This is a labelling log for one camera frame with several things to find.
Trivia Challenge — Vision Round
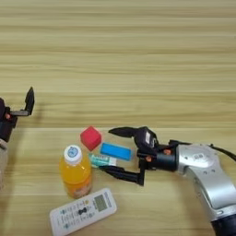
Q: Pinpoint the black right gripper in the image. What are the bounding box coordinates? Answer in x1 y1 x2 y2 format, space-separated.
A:
99 125 179 187

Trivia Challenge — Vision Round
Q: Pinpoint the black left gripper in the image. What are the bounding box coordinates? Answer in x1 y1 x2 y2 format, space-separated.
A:
0 86 35 143

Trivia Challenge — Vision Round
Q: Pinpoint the green white glue stick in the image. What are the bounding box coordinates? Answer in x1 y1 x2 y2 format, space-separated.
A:
88 153 118 169

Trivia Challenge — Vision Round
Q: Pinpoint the orange juice bottle white cap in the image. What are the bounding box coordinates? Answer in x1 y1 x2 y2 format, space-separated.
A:
58 144 93 199

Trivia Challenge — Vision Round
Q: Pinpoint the white remote control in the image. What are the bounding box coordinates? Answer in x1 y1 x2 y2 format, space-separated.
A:
49 187 118 236

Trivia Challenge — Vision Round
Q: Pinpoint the blue rectangular block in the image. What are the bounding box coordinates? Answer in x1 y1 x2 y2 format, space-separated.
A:
100 142 133 162

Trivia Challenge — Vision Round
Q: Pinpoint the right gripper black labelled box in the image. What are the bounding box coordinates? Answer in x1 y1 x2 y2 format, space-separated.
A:
134 125 159 156

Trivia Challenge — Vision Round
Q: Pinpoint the red cube block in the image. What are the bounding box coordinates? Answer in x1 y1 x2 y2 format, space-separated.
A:
79 125 102 152

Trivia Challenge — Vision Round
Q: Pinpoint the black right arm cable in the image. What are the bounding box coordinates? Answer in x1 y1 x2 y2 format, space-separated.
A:
169 139 236 162

